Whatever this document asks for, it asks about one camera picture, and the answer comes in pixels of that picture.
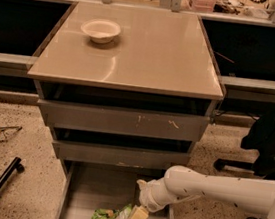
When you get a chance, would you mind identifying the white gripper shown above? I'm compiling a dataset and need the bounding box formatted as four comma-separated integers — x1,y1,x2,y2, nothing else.
128,178,175,219

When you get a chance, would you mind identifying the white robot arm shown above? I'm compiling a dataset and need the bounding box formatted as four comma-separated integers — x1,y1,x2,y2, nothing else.
129,165,275,219

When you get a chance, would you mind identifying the middle grey drawer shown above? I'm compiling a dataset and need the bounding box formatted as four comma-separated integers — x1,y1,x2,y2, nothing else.
52,140,191,170

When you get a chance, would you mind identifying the open bottom grey drawer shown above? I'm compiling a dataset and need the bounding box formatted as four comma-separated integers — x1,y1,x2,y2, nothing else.
56,162,174,219

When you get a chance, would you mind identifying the top grey drawer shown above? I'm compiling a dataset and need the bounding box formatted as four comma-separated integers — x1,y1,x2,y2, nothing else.
38,100,209,142

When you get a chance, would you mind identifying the grey drawer cabinet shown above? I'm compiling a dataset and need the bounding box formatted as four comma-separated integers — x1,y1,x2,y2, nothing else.
8,0,235,219

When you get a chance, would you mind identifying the white paper bowl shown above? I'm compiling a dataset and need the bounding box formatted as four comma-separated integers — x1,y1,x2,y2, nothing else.
81,19,121,44

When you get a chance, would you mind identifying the metal wire hook tool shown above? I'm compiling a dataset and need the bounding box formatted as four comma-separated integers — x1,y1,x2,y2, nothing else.
0,126,22,143

